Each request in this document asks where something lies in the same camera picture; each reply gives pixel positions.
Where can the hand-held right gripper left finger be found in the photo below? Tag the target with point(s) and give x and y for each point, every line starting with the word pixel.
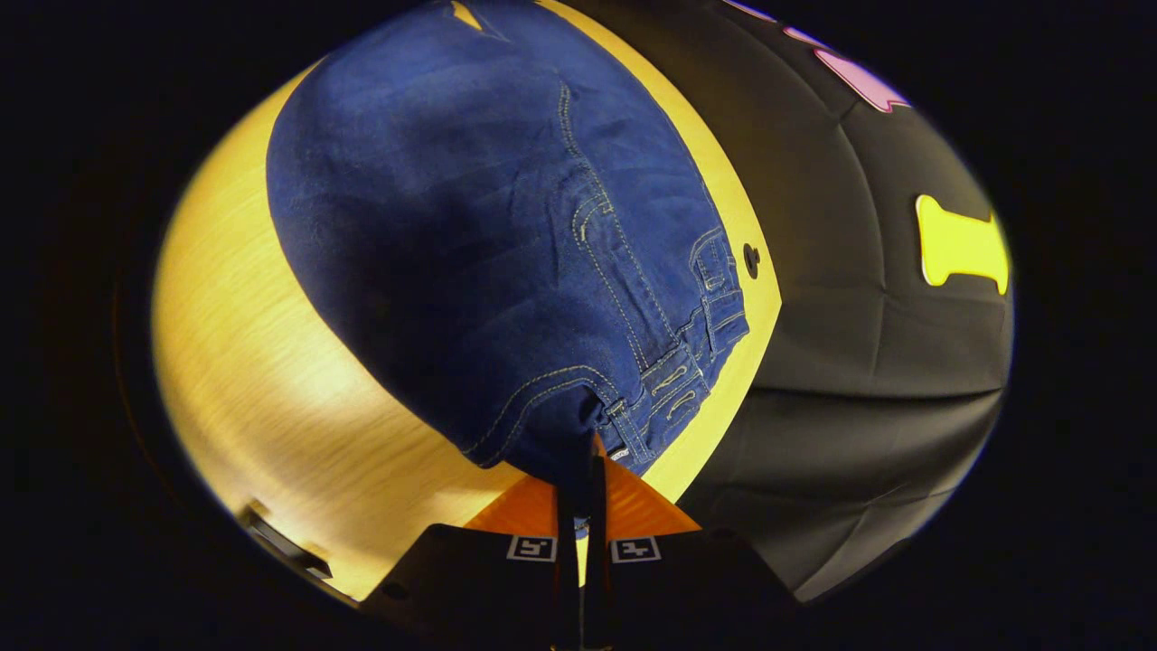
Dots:
pixel 568 588

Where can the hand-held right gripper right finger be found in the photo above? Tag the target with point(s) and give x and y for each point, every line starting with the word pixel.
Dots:
pixel 595 588

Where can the blue jeans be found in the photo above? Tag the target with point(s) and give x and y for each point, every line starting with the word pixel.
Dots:
pixel 452 226

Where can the black backdrop cloth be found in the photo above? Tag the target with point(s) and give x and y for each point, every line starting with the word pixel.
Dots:
pixel 859 362

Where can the black round table grommet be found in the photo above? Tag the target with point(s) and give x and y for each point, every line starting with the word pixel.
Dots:
pixel 751 260

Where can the black table edge bracket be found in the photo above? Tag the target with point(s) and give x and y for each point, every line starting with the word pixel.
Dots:
pixel 285 542

